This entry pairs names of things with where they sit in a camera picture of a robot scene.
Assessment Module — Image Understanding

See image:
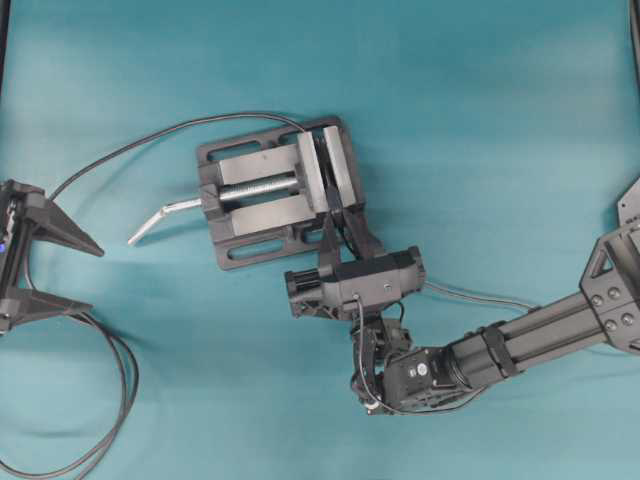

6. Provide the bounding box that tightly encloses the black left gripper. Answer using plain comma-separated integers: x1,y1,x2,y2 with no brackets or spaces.
1,180,104,335

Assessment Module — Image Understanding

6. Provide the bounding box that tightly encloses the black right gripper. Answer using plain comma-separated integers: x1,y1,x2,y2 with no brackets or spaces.
285,204,426,320

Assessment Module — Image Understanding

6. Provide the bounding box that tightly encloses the black USB cable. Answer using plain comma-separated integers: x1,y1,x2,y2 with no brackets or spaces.
0,110,346,462

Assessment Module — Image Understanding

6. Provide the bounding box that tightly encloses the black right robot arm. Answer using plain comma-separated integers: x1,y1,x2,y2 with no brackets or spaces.
285,184,639,415

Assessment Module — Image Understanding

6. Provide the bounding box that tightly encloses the black bench vise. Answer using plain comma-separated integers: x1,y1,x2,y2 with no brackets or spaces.
196,116,365,270

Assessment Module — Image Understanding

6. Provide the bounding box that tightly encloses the silver vise handle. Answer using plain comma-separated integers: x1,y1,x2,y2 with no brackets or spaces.
127,198,202,246

